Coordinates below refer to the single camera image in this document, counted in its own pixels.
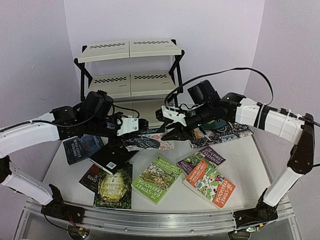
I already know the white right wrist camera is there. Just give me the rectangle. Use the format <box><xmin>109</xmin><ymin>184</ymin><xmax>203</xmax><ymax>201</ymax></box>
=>
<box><xmin>155</xmin><ymin>105</ymin><xmax>196</xmax><ymax>127</ymax></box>

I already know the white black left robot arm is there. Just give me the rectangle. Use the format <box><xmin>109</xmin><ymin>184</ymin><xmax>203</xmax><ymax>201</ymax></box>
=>
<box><xmin>0</xmin><ymin>90</ymin><xmax>132</xmax><ymax>219</ymax></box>

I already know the teal plate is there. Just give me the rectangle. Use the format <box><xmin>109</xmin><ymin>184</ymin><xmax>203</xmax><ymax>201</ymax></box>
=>
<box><xmin>201</xmin><ymin>119</ymin><xmax>227</xmax><ymax>130</ymax></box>

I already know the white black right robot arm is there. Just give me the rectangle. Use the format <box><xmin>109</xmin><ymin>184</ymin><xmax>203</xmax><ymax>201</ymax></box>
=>
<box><xmin>155</xmin><ymin>80</ymin><xmax>316</xmax><ymax>230</ymax></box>

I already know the orange 78-Storey Treehouse book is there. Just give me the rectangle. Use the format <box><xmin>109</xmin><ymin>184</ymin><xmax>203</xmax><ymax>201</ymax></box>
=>
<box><xmin>183</xmin><ymin>160</ymin><xmax>236</xmax><ymax>209</ymax></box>

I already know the black Moon and Sixpence book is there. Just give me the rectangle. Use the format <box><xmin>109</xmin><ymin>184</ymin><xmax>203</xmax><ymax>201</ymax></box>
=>
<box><xmin>89</xmin><ymin>144</ymin><xmax>139</xmax><ymax>175</ymax></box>

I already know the dark blue Nineteen Eighty-Four book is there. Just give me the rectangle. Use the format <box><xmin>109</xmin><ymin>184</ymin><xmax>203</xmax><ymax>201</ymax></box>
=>
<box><xmin>63</xmin><ymin>134</ymin><xmax>105</xmax><ymax>165</ymax></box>

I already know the beige three-tier shelf rack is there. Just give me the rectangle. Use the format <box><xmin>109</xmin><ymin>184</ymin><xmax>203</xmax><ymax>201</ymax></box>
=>
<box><xmin>74</xmin><ymin>38</ymin><xmax>185</xmax><ymax>128</ymax></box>

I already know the dark red black book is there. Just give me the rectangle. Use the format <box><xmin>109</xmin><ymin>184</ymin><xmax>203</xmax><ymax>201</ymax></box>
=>
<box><xmin>79</xmin><ymin>164</ymin><xmax>100</xmax><ymax>193</ymax></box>

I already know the floral Little Women book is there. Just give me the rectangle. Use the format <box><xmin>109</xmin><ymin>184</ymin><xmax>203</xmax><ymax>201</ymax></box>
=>
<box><xmin>122</xmin><ymin>127</ymin><xmax>174</xmax><ymax>152</ymax></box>

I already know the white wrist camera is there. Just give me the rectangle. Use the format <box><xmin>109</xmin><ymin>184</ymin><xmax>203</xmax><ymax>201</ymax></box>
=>
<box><xmin>117</xmin><ymin>117</ymin><xmax>149</xmax><ymax>136</ymax></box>
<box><xmin>155</xmin><ymin>105</ymin><xmax>196</xmax><ymax>127</ymax></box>

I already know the green 65-Storey Treehouse book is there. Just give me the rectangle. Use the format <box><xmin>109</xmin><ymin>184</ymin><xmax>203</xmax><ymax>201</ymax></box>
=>
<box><xmin>131</xmin><ymin>156</ymin><xmax>183</xmax><ymax>205</ymax></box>

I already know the purple 117-Storey Treehouse book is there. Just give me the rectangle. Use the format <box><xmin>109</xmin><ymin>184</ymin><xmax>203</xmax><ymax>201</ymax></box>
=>
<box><xmin>176</xmin><ymin>146</ymin><xmax>226</xmax><ymax>175</ymax></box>

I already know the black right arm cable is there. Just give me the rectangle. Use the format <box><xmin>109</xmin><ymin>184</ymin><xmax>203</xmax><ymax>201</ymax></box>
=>
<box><xmin>163</xmin><ymin>66</ymin><xmax>275</xmax><ymax>121</ymax></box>

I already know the green Alice in Wonderland book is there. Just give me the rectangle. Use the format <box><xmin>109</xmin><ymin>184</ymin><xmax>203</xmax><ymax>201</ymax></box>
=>
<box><xmin>93</xmin><ymin>163</ymin><xmax>133</xmax><ymax>210</ymax></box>

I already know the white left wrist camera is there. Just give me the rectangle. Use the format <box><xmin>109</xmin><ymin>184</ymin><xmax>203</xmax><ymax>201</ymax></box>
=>
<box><xmin>117</xmin><ymin>117</ymin><xmax>149</xmax><ymax>136</ymax></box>

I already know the patterned fabric placemat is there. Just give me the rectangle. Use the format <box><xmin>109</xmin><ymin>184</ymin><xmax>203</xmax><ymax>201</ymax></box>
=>
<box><xmin>188</xmin><ymin>122</ymin><xmax>254</xmax><ymax>148</ymax></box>

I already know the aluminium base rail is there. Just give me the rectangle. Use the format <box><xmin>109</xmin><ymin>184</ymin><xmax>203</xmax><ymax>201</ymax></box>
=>
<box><xmin>13</xmin><ymin>197</ymin><xmax>302</xmax><ymax>240</ymax></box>

